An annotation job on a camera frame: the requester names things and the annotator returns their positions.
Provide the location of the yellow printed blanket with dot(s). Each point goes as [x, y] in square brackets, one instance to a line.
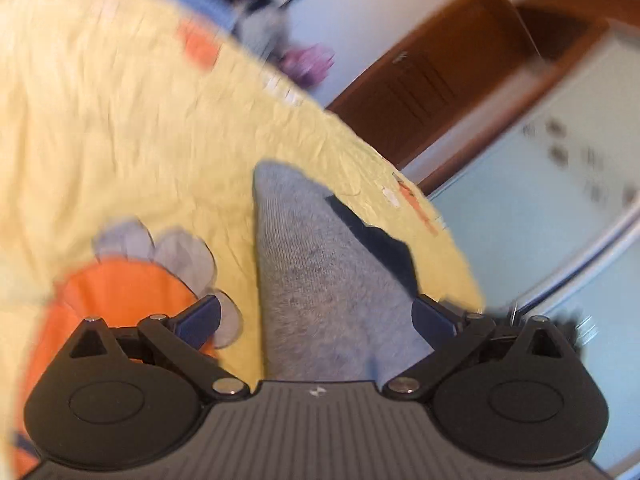
[125, 135]

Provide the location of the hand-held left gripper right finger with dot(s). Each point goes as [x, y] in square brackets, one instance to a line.
[431, 322]

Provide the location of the grey sock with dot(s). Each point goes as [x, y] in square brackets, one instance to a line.
[320, 280]

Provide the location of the white wardrobe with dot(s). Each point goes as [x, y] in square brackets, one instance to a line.
[540, 200]

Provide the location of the pink plastic bag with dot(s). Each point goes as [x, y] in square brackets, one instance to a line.
[307, 62]

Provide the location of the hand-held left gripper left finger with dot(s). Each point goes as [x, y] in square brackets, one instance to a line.
[201, 317]

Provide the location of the brown wooden door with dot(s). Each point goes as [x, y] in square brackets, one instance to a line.
[425, 90]

